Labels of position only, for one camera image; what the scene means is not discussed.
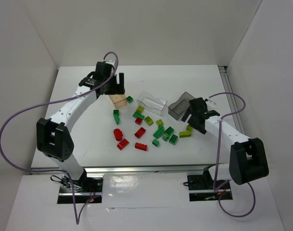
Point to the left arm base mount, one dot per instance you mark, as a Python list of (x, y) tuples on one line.
[(92, 192)]

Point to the aluminium rail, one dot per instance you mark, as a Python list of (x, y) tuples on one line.
[(144, 169), (231, 99)]

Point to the clear plastic container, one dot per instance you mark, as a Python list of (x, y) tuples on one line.
[(152, 104)]

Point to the small red brick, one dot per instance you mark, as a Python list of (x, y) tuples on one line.
[(138, 121)]

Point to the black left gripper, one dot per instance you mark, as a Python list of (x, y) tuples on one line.
[(116, 89)]

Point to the red rounded brick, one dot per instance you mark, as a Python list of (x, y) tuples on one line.
[(118, 134)]

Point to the long lime brick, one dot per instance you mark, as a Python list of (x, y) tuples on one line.
[(184, 134)]

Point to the green square brick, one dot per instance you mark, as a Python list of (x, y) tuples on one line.
[(173, 139)]

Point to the long green sloped brick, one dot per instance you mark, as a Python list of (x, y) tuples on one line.
[(116, 116)]

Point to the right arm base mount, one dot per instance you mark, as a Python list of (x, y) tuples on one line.
[(200, 188)]

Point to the red square brick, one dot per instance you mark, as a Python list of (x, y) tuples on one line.
[(140, 132)]

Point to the green yellow printed brick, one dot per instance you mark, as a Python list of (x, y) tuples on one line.
[(165, 137)]

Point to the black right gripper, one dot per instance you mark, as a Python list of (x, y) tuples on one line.
[(192, 118)]

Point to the red sloped brick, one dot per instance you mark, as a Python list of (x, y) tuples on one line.
[(122, 144)]

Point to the lime brick top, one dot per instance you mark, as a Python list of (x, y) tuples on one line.
[(140, 109)]

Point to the lime sloped brick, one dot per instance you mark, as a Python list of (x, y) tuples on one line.
[(148, 121)]

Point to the small green brick near orange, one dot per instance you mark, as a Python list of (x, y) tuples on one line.
[(129, 99)]

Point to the aluminium rail front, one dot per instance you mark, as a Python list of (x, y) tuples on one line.
[(144, 169)]

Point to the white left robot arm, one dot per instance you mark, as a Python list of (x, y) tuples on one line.
[(53, 134)]

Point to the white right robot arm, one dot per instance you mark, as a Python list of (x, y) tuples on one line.
[(239, 158)]

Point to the smoky grey container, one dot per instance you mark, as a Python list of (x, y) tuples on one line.
[(178, 108)]

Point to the small green brick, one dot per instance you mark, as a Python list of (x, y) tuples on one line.
[(129, 99), (155, 142)]

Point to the small lime brick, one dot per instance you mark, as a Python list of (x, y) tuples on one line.
[(159, 122)]

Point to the red long flat brick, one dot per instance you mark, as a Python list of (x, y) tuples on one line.
[(141, 146)]

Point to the aluminium rail right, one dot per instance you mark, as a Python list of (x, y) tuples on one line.
[(231, 99)]

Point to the small green brick bottom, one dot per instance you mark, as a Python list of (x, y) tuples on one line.
[(155, 142)]

